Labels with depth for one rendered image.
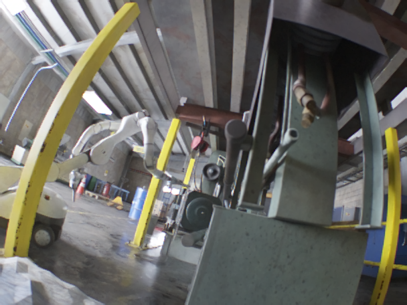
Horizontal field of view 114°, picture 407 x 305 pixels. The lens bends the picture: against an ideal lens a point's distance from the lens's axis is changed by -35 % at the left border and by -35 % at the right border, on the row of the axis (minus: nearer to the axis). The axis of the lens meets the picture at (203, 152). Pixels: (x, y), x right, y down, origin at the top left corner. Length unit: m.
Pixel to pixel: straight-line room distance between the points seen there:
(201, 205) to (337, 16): 2.07
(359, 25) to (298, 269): 0.71
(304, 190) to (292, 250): 0.16
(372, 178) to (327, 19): 0.44
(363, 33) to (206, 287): 0.82
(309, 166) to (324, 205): 0.11
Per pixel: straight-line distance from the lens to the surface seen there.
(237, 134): 0.39
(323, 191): 0.55
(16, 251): 1.14
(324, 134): 0.61
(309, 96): 0.35
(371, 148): 0.62
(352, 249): 0.66
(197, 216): 2.26
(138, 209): 5.62
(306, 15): 0.62
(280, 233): 0.55
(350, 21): 0.71
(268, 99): 0.54
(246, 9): 1.49
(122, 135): 1.72
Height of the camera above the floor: 0.55
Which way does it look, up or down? 18 degrees up
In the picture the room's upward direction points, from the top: 16 degrees clockwise
